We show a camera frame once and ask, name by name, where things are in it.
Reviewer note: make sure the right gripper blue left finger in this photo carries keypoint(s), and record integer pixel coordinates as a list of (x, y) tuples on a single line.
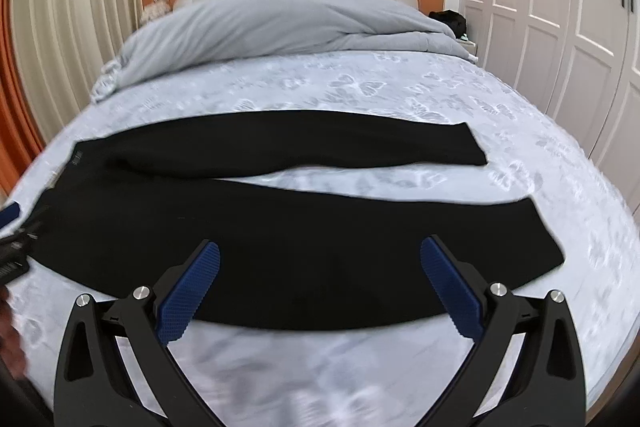
[(92, 385)]

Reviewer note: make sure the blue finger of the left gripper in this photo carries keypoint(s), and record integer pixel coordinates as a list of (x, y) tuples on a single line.
[(9, 214)]

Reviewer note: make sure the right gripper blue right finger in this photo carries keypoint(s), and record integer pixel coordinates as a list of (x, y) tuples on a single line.
[(547, 383)]

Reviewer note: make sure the black pants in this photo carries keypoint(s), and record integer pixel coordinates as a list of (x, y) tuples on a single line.
[(129, 206)]

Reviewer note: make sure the left hand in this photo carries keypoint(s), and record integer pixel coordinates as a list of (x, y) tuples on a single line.
[(12, 353)]

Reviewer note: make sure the orange curtain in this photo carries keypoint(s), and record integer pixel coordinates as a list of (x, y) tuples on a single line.
[(21, 141)]

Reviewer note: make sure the butterfly pattern bed sheet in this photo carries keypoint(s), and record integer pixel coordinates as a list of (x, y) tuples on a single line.
[(318, 176)]

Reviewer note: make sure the cream curtain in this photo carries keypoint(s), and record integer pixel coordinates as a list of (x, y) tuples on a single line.
[(60, 47)]

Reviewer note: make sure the grey duvet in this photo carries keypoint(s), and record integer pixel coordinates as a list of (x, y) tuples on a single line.
[(224, 30)]

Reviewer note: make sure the black bag on nightstand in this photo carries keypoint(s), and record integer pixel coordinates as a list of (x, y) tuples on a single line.
[(454, 20)]

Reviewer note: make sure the white wardrobe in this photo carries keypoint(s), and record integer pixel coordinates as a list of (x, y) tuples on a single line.
[(578, 62)]

